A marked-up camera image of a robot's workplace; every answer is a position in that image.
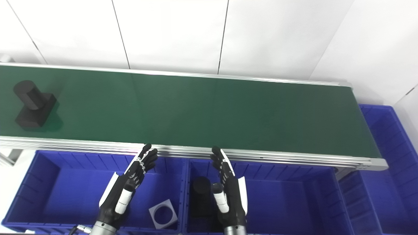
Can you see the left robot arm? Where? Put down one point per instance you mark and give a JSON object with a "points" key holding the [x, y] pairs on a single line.
{"points": [[103, 228]]}

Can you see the black cylinder block part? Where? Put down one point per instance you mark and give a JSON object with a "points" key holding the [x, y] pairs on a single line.
{"points": [[32, 107], [200, 195]]}

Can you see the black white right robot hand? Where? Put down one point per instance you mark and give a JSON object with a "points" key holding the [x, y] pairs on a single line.
{"points": [[236, 202]]}

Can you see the white square part with hole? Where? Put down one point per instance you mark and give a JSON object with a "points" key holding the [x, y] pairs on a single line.
{"points": [[171, 220]]}

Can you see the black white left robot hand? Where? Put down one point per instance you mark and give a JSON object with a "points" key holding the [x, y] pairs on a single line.
{"points": [[116, 199]]}

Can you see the aluminium conveyor leg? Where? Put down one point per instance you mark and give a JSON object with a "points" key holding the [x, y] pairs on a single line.
{"points": [[344, 172], [8, 156]]}

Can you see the green conveyor belt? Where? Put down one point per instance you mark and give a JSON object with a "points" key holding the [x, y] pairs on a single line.
{"points": [[294, 158], [202, 114]]}

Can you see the blue plastic bin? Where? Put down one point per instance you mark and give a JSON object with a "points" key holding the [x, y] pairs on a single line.
{"points": [[388, 156], [287, 202], [65, 195]]}

